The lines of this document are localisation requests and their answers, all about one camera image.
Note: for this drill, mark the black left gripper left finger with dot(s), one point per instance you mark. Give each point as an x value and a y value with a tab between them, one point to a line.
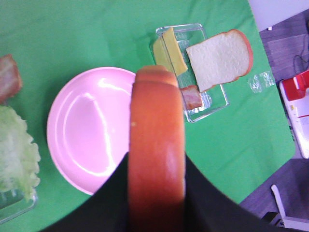
105	211

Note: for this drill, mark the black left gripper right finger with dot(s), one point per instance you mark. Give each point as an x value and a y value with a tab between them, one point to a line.
209	210

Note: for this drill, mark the toy bread slice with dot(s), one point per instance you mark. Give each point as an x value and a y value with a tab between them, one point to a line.
220	59
156	159

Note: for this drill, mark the toy lettuce leaf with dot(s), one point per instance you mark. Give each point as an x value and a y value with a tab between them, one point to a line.
19	155

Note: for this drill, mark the toy bacon strip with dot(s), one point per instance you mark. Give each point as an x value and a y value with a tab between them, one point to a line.
10	79
192	97

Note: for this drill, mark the yellow toy cheese slice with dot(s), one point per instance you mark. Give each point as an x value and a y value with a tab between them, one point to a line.
172	52

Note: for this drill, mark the green tablecloth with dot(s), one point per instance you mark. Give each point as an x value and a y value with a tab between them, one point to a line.
237	148

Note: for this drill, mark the pink round plate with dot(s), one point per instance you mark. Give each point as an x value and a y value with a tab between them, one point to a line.
88	126

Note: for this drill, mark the left clear plastic tray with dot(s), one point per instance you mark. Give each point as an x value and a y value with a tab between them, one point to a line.
14	203

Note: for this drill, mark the clear plastic tray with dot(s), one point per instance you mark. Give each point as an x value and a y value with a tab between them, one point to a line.
14	203
214	99

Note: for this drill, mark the clear tape piece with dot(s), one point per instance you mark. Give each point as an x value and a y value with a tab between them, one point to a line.
259	82

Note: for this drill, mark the red and white box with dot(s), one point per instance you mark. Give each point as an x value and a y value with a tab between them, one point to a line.
295	95

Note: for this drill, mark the right clear plastic tray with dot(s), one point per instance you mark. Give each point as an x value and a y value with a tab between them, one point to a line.
214	99

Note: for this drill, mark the white stand frame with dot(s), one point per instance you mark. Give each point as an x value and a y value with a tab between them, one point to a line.
281	219

